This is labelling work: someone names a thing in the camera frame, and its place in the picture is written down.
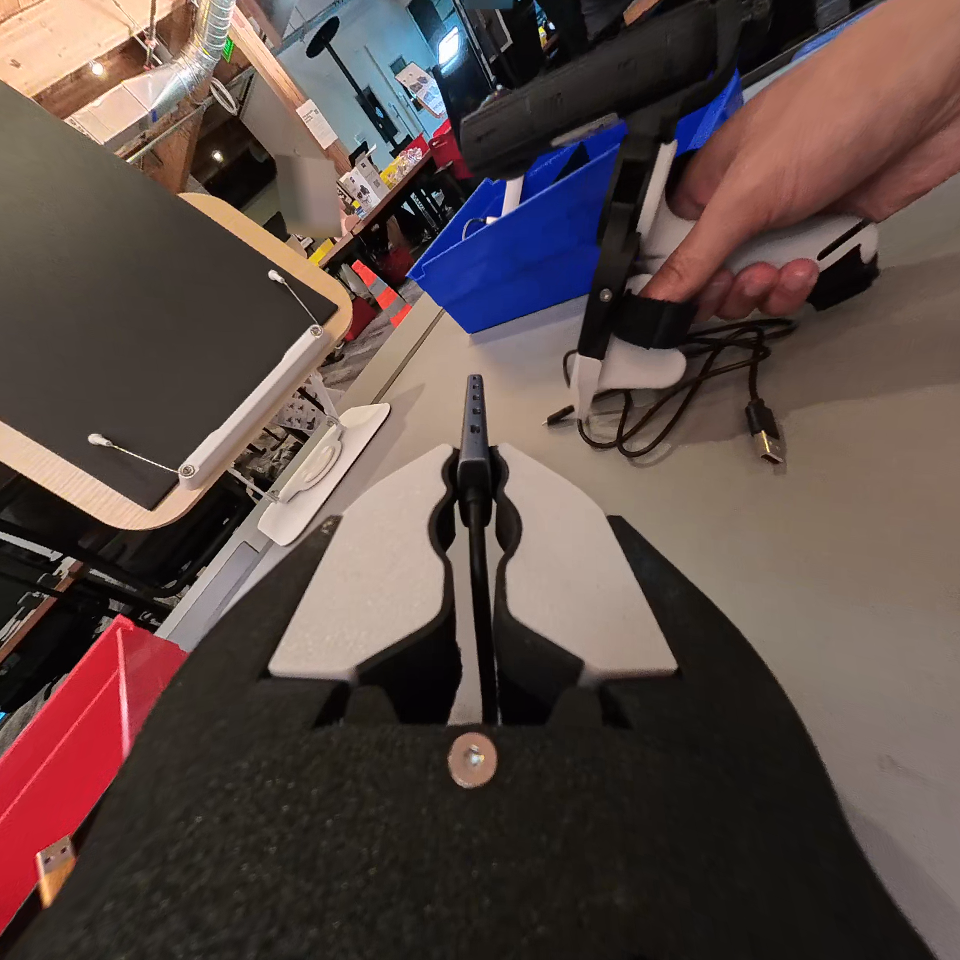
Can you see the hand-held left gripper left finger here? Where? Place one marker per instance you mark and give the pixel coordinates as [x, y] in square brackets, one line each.
[360, 600]

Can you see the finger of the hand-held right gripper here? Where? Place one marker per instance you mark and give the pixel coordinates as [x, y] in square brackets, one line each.
[630, 368]

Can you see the person's right hand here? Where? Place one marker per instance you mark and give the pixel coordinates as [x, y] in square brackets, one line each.
[840, 150]

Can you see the red plastic bin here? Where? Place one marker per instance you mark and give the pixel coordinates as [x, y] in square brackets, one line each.
[75, 735]

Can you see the grey desk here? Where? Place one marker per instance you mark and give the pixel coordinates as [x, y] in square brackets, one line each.
[840, 600]

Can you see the blue plastic bin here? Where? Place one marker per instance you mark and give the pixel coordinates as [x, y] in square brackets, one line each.
[510, 270]

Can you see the orange traffic cone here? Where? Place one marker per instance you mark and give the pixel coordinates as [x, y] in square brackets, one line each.
[378, 288]

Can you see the wooden background table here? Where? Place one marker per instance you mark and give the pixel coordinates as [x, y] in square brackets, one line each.
[390, 188]

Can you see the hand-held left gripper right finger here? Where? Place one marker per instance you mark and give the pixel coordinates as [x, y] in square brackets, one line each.
[590, 600]

